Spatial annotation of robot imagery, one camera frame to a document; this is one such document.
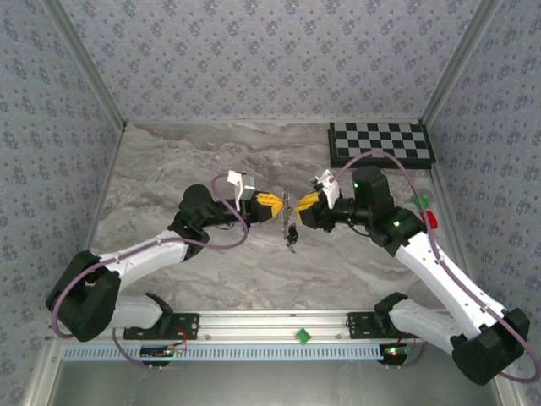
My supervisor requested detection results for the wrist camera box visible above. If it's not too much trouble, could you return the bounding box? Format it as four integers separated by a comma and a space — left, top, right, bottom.
310, 168, 342, 211
227, 170, 257, 211

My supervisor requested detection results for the aluminium mounting rail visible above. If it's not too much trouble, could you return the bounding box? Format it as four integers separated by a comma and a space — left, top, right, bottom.
46, 310, 466, 343

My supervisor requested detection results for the small circuit board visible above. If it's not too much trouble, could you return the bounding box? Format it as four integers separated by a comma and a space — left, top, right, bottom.
139, 344, 177, 361
379, 343, 410, 365

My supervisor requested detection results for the aluminium frame post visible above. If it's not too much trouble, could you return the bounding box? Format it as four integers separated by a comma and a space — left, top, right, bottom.
421, 0, 505, 124
41, 0, 128, 130

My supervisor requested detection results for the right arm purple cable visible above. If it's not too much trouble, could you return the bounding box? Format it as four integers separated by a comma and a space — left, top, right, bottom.
335, 151, 541, 385

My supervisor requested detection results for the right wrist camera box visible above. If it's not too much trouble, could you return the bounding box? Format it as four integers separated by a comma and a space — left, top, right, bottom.
310, 168, 342, 211

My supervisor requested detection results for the white slotted cable duct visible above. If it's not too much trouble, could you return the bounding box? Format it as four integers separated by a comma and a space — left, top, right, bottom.
62, 343, 386, 362

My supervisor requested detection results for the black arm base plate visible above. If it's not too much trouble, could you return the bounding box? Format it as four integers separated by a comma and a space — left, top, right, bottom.
122, 311, 200, 342
346, 311, 426, 339

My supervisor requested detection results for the black grey checkerboard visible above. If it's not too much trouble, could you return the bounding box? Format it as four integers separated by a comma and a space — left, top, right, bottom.
328, 122, 437, 170

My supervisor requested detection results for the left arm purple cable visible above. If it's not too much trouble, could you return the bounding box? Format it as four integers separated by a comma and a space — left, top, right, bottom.
50, 173, 250, 371

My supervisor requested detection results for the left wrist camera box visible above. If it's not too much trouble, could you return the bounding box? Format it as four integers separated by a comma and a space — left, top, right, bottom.
227, 170, 257, 211

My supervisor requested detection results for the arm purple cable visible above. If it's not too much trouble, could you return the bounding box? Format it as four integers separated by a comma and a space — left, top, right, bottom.
50, 173, 250, 371
335, 151, 541, 385

